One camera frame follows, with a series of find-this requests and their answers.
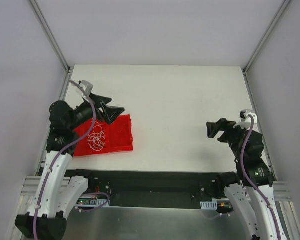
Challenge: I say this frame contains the white wires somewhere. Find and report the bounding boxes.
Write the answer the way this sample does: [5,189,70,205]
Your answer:
[86,122,108,153]

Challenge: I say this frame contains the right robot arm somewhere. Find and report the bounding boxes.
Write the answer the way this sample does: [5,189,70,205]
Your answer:
[205,115,287,240]

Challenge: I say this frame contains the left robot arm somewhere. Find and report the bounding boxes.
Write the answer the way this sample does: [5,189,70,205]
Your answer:
[15,93,125,240]

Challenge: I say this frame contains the red plastic tray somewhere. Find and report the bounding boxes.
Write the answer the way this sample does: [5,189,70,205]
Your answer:
[74,114,134,157]

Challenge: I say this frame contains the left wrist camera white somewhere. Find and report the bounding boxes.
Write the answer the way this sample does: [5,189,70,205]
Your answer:
[69,80,94,100]

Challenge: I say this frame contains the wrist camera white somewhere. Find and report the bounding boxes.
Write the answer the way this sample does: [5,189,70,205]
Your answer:
[233,109,258,129]
[69,80,94,100]

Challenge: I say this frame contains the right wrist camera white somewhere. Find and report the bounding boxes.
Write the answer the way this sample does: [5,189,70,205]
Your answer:
[233,109,258,129]

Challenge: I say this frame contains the left aluminium frame post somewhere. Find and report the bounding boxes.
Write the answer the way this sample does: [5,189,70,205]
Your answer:
[28,0,71,73]

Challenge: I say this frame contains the aluminium frame post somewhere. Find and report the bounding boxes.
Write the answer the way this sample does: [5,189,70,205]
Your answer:
[28,0,71,73]
[242,0,293,76]

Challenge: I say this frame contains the right white cable duct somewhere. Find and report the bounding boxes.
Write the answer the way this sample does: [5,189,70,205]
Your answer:
[200,199,234,211]

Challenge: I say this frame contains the white cable duct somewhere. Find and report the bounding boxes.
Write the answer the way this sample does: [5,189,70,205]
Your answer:
[76,197,110,208]
[200,199,234,211]

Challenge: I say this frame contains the left white cable duct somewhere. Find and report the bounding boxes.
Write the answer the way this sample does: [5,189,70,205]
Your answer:
[76,197,110,208]

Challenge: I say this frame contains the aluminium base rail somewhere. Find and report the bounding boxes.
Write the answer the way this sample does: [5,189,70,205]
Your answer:
[21,176,293,202]

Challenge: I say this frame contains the right aluminium frame post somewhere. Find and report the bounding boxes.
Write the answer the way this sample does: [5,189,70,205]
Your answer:
[242,0,293,76]

